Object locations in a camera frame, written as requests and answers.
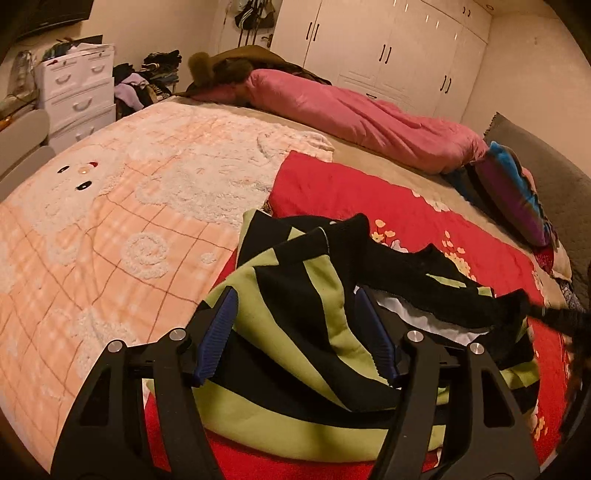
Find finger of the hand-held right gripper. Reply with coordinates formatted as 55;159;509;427
526;300;591;342

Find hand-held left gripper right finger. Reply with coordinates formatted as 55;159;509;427
355;285;542;480

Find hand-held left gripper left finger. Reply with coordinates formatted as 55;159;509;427
51;285;239;480

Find green black striped sweater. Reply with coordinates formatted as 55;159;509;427
191;209;541;462

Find pile of clothes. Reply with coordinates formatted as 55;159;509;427
113;48;185;112

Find blue patterned cloth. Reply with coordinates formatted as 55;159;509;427
556;277;585;310

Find white pillow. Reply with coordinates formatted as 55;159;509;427
549;240;573;282

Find red patterned cloth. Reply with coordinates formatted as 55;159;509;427
533;244;561;273

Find grey quilted headboard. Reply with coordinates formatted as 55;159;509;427
482;111;591;287

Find colourful striped pillow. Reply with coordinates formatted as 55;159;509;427
443;141;561;247

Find red floral blanket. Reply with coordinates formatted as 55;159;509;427
143;150;568;480

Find pink checked fluffy blanket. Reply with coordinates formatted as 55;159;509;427
0;102;335;462

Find beige bed sheet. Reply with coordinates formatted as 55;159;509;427
161;95;555;287

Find pink duvet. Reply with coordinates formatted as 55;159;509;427
191;68;490;175

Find brown fur-trimmed coat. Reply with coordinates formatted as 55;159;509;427
175;48;333;97

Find white drawer unit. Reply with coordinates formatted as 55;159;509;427
37;44;116;141

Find grey padded chair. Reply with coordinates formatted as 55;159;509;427
0;108;56;199

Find white wardrobe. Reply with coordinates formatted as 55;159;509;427
268;0;492;123

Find hanging bags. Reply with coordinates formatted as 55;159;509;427
233;0;278;31

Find clear plastic bag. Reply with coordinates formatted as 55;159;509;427
9;48;38;100

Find black television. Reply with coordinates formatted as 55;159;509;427
14;0;95;40

